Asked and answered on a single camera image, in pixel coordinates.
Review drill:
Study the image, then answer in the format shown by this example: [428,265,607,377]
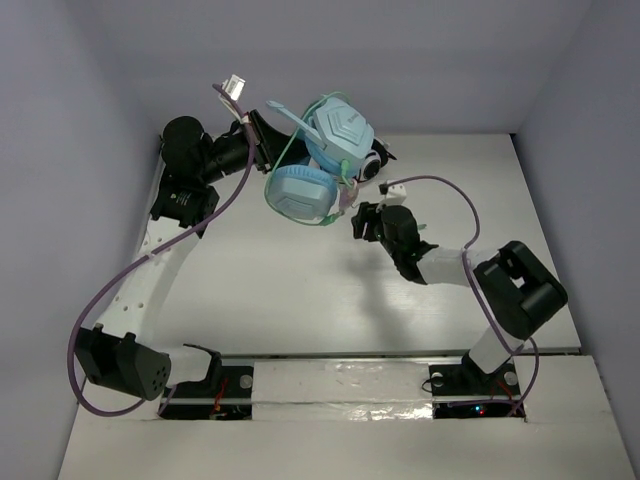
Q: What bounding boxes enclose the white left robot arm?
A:
[67,109,287,409]

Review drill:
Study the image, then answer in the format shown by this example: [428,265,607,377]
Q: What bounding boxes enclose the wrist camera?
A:
[378,183,407,206]
[218,74,245,122]

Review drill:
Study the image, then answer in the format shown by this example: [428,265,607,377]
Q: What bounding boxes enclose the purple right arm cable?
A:
[399,174,541,417]

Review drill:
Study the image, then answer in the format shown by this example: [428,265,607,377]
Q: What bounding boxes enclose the silver tape strip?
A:
[251,360,433,422]

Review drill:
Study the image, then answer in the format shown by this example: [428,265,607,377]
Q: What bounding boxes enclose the black and white headphones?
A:
[356,138,397,183]

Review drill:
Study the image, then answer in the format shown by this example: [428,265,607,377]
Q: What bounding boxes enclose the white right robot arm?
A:
[351,202,568,395]

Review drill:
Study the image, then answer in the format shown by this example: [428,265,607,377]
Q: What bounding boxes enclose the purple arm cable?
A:
[67,83,254,416]
[399,174,541,417]

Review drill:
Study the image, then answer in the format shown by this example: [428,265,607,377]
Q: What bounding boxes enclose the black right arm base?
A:
[421,362,525,420]

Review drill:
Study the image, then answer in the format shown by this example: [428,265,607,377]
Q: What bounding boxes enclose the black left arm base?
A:
[158,365,254,421]

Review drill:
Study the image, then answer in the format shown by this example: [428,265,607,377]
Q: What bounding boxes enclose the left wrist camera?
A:
[218,74,245,122]

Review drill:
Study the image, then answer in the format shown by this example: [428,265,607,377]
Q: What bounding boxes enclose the light blue headphones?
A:
[264,92,374,227]

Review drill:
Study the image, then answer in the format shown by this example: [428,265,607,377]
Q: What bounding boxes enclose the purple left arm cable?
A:
[67,83,254,416]

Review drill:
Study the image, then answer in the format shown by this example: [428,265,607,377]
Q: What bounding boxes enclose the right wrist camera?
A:
[378,183,407,206]

